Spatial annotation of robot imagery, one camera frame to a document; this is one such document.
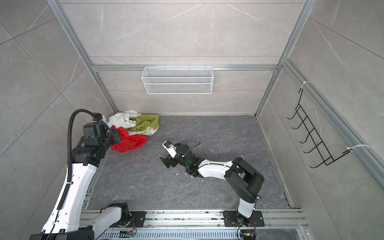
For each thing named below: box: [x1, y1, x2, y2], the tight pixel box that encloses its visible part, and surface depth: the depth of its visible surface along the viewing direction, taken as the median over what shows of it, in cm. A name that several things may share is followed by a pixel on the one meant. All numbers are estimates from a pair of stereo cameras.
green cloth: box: [127, 114, 160, 132], surface depth 106 cm
